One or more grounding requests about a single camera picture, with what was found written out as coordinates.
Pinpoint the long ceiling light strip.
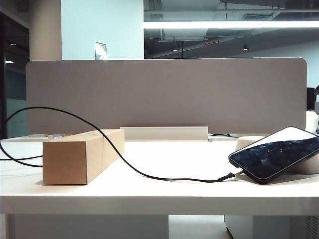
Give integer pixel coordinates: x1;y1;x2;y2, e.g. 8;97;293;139
144;20;319;29

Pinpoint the black smartphone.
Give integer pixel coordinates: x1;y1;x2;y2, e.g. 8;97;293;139
228;125;319;185

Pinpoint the white rounded device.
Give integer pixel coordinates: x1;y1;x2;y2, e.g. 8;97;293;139
305;111;319;132

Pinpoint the framed wall poster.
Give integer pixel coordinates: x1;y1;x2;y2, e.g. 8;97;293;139
94;41;108;61

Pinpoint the white round stand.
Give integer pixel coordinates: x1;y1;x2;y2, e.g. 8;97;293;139
236;135;319;175

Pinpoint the brown cardboard box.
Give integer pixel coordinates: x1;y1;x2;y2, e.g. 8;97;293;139
42;128;125;186

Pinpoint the black monitor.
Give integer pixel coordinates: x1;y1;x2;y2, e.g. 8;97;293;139
307;85;319;110

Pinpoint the black charging cable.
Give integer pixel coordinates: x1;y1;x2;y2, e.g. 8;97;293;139
0;106;244;183

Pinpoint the grey fabric desk divider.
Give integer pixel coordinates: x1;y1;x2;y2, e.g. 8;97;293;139
26;57;310;135

